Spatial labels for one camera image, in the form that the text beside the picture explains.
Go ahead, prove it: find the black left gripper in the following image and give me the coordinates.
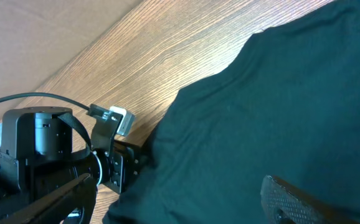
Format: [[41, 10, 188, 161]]
[[104, 141, 148, 194]]

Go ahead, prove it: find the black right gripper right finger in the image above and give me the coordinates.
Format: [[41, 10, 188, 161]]
[[260, 175, 357, 224]]

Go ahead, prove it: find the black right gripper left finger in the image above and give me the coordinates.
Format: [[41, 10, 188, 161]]
[[0, 174, 97, 224]]

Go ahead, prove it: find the dark teal t-shirt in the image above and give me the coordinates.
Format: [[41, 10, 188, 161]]
[[103, 1, 360, 223]]

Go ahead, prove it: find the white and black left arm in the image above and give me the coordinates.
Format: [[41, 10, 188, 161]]
[[0, 105, 142, 223]]

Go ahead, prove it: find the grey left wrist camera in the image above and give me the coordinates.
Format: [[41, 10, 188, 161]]
[[110, 106, 135, 137]]

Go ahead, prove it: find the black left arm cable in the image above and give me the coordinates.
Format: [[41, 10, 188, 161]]
[[0, 91, 91, 112]]

